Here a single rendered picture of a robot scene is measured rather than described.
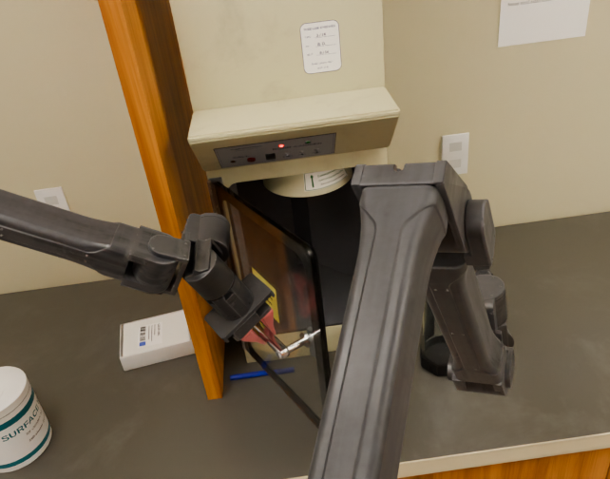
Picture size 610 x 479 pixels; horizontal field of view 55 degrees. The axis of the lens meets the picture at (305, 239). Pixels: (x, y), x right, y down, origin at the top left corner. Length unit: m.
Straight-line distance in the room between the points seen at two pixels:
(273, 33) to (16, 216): 0.46
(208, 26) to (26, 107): 0.69
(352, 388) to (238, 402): 0.84
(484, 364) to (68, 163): 1.13
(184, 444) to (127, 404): 0.18
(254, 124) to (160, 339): 0.63
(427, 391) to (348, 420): 0.82
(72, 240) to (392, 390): 0.52
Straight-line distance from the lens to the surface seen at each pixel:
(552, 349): 1.33
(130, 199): 1.58
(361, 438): 0.39
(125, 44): 0.89
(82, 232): 0.82
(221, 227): 0.88
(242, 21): 0.96
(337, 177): 1.10
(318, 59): 0.98
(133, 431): 1.25
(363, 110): 0.91
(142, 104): 0.91
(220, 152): 0.94
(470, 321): 0.68
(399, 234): 0.44
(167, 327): 1.39
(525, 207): 1.74
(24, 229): 0.82
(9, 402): 1.19
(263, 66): 0.98
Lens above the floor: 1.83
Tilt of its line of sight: 32 degrees down
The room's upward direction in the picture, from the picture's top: 7 degrees counter-clockwise
